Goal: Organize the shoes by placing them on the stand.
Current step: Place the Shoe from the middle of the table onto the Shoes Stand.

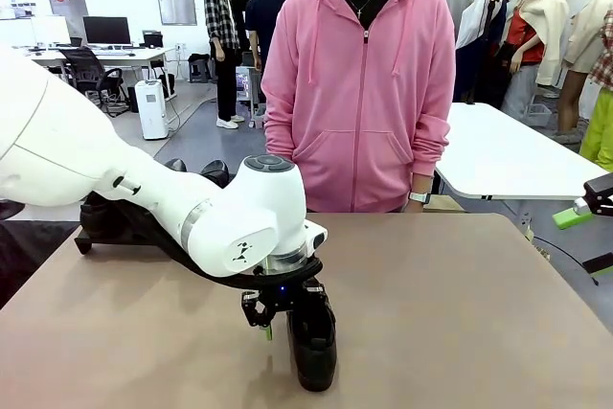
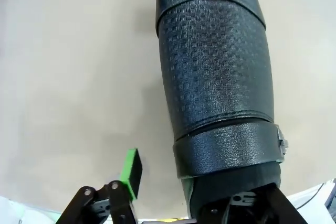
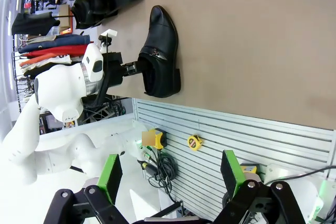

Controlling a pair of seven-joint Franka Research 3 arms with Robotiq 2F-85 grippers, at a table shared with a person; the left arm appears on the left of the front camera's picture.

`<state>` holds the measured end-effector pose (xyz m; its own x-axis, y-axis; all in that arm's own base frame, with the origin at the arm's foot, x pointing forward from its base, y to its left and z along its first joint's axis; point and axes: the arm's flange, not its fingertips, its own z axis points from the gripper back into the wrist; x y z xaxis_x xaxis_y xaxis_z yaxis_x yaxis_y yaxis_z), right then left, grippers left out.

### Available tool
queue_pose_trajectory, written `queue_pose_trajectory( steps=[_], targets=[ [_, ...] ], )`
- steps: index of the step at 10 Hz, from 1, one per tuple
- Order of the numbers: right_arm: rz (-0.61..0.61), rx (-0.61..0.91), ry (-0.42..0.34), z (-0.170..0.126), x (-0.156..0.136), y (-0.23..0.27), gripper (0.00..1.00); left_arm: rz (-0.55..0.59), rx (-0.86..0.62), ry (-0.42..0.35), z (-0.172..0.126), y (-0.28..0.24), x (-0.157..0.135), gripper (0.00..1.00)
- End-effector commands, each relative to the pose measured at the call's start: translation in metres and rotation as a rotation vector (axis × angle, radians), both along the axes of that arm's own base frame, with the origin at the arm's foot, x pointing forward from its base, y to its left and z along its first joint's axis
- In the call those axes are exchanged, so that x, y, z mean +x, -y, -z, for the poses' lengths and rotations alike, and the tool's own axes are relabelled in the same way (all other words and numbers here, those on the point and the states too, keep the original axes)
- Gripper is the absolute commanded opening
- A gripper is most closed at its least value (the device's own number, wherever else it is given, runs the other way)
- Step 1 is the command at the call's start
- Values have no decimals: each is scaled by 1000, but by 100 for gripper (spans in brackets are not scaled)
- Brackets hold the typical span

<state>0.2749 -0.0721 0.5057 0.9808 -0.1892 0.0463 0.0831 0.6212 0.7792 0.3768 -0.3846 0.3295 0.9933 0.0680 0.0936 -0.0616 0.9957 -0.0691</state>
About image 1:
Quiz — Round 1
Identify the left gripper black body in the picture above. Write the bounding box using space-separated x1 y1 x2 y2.
258 277 312 313

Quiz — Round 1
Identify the person's right forearm pink sleeve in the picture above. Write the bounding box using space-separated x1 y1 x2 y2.
262 116 299 173

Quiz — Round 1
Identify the person's left forearm pink sleeve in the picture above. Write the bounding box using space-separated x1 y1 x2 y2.
410 116 451 193

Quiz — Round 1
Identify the large white table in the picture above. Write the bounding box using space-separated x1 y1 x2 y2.
433 102 613 202

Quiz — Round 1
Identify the grey plastic bin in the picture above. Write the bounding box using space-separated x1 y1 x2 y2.
524 102 553 130

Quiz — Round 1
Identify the mannequin bucket hat beige jacket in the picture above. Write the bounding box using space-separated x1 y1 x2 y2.
557 0 613 142

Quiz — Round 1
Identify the person in pink hoodie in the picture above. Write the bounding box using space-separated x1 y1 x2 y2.
261 0 456 214

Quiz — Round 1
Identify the mannequin red top cream jacket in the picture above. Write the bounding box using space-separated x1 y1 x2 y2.
497 0 571 113

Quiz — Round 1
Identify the mannequin white navy coat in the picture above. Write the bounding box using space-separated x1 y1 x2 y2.
452 0 511 104

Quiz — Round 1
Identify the plastic-wrapped bottle pack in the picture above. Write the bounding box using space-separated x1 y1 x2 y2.
234 68 253 103

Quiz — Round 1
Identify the white air purifier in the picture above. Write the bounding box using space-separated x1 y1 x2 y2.
134 79 170 141

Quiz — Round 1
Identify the black platform surface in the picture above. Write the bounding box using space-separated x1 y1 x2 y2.
0 220 83 309

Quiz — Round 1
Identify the small grey stool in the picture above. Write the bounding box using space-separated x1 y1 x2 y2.
188 55 215 84

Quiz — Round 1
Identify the mannequin grey tank top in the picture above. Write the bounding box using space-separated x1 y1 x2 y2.
440 0 476 46

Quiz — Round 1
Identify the black round base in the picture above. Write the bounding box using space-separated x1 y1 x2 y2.
0 199 26 221

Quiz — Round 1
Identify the long white office desk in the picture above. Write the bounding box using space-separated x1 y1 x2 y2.
28 46 177 111

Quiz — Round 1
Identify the black office chair at desk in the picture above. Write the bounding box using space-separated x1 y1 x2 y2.
64 47 130 118

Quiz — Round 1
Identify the person in navy shirt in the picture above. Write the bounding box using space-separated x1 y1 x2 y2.
244 0 291 70

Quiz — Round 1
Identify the person in plaid shirt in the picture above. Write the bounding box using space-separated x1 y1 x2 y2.
203 0 246 130

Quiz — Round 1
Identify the black computer monitor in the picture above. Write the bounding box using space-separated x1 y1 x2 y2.
82 15 132 46

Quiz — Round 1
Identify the white display panel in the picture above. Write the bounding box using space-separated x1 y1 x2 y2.
31 14 72 45

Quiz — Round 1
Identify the thin black cable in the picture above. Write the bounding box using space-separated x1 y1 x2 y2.
531 235 600 285

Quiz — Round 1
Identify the thin cross necklace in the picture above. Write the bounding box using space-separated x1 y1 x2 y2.
340 0 384 18

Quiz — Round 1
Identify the grey wall cabinet red sign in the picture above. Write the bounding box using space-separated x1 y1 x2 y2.
46 0 90 30

